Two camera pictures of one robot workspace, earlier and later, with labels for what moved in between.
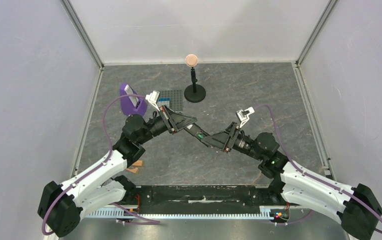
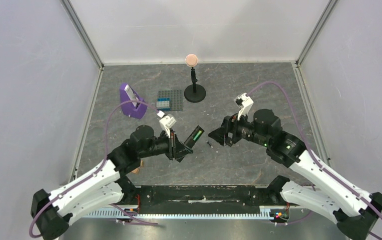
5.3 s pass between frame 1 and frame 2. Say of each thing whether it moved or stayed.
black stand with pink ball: stayed
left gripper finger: moved
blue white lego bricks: stayed
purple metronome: stayed
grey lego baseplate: stayed
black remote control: moved
